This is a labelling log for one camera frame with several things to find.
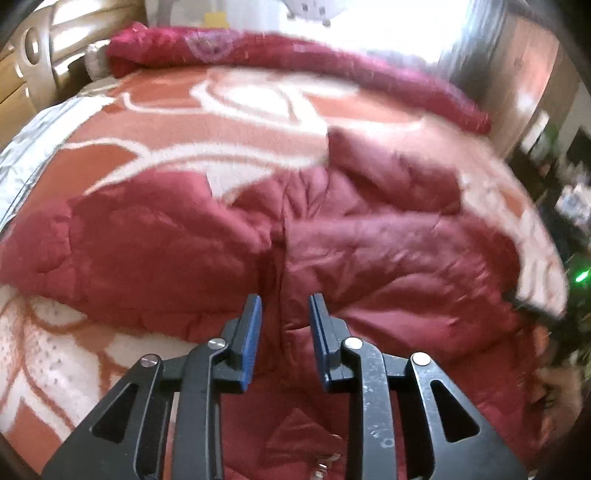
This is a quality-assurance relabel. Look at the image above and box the dark red quilted puffer coat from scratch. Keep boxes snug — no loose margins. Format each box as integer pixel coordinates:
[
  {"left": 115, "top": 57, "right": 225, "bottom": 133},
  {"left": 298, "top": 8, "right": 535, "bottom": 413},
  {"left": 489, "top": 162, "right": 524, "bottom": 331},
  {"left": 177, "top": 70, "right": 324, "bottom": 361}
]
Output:
[{"left": 1, "top": 129, "right": 543, "bottom": 479}]

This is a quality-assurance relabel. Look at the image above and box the right hand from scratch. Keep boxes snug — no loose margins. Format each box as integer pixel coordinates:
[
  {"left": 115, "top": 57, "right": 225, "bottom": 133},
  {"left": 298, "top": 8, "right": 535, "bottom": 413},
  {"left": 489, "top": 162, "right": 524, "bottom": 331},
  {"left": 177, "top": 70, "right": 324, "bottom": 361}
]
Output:
[{"left": 531, "top": 364, "right": 584, "bottom": 469}]

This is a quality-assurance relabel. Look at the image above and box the orange white patterned blanket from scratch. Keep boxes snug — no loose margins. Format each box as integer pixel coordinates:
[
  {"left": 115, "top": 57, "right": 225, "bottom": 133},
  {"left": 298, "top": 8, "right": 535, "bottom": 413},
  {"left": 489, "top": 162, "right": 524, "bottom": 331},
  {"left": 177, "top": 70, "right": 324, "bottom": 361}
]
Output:
[{"left": 1, "top": 67, "right": 566, "bottom": 472}]

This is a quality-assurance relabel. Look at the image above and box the grey white bed sheet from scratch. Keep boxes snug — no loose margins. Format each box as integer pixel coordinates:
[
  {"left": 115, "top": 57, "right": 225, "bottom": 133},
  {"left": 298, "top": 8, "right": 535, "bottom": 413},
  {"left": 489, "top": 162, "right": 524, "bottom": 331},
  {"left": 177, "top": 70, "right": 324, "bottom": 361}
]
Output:
[{"left": 0, "top": 95, "right": 113, "bottom": 233}]

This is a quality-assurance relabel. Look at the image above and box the wooden wardrobe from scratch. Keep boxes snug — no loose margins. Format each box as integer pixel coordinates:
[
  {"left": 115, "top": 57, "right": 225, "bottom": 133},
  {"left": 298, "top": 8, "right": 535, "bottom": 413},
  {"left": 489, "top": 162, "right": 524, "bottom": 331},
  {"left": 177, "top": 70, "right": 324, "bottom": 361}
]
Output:
[{"left": 482, "top": 13, "right": 580, "bottom": 158}]

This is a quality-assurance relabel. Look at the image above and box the white pillow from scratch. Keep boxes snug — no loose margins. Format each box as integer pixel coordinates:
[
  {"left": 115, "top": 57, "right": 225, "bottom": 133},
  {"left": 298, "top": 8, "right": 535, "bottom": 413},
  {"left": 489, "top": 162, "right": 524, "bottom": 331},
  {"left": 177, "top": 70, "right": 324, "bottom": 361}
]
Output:
[{"left": 84, "top": 40, "right": 110, "bottom": 81}]

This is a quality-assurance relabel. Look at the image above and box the wooden headboard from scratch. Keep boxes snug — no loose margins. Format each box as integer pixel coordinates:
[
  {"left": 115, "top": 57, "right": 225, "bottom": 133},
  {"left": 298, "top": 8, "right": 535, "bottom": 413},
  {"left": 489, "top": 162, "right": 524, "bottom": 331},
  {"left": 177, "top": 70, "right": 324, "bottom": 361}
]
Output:
[{"left": 1, "top": 0, "right": 146, "bottom": 146}]

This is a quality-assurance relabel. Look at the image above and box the red floral quilt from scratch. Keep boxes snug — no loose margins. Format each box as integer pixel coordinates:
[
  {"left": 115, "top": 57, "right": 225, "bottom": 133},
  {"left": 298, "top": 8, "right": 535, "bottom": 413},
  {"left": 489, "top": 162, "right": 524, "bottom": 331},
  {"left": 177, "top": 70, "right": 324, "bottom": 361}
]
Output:
[{"left": 106, "top": 22, "right": 492, "bottom": 135}]

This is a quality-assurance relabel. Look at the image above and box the yellow toy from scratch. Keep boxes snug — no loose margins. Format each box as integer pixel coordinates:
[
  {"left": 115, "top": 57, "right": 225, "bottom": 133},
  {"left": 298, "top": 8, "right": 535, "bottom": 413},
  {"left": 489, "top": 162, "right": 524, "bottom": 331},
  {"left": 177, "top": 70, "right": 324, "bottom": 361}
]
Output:
[{"left": 202, "top": 12, "right": 229, "bottom": 29}]

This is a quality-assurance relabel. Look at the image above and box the grey bed guard rail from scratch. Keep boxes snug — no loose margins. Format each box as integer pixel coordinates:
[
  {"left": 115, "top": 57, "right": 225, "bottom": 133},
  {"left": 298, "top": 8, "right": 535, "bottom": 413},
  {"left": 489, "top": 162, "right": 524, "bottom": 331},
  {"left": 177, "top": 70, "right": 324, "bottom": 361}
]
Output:
[{"left": 144, "top": 0, "right": 352, "bottom": 29}]

